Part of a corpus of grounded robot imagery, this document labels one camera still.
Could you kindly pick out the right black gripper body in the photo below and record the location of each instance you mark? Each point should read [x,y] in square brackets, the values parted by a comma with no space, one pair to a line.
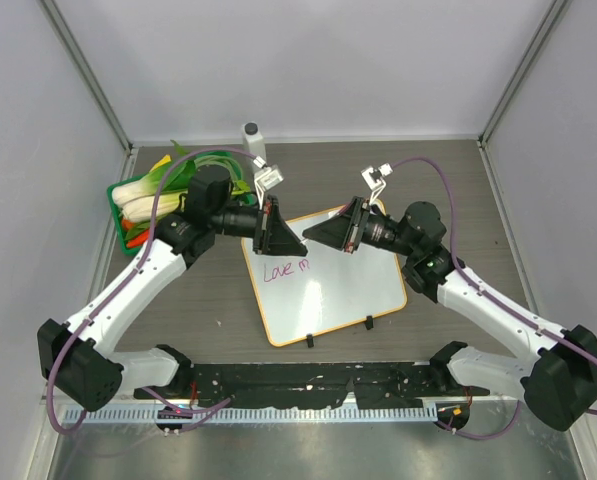
[357,232]

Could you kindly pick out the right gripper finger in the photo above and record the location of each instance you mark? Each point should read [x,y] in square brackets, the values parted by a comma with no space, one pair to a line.
[347,207]
[333,233]

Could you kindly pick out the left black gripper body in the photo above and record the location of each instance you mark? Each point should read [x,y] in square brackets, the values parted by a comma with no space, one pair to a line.
[261,235]

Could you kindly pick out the orange framed whiteboard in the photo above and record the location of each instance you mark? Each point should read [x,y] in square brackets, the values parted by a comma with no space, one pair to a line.
[326,290]

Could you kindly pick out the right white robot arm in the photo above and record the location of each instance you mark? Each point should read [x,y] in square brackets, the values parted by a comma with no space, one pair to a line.
[551,369]

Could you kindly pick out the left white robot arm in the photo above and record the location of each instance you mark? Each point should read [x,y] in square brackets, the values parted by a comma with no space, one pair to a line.
[79,356]

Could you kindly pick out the green plastic tray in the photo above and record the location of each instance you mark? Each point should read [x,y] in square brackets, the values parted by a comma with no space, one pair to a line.
[243,194]

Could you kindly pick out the green onion bundle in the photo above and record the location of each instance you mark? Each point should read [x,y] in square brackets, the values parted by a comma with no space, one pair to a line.
[225,161]

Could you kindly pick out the white bottle grey cap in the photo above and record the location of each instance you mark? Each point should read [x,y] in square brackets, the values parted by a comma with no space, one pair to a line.
[253,143]

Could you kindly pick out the orange carrot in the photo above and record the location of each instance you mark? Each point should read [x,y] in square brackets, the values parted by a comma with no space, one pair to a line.
[134,234]

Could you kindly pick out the bok choy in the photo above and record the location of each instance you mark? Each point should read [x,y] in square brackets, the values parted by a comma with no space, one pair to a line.
[135,199]

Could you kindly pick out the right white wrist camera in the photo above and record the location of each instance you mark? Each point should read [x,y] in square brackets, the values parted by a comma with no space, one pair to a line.
[375,178]

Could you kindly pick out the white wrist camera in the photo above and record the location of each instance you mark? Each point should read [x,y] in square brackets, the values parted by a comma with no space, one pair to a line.
[375,178]
[265,177]

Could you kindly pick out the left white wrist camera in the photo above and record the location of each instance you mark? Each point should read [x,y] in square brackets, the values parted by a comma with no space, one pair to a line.
[265,177]

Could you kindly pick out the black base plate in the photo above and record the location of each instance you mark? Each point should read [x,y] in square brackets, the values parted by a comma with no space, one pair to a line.
[316,386]

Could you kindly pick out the white slotted cable duct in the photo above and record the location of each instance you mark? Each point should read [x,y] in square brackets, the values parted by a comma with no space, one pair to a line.
[347,413]

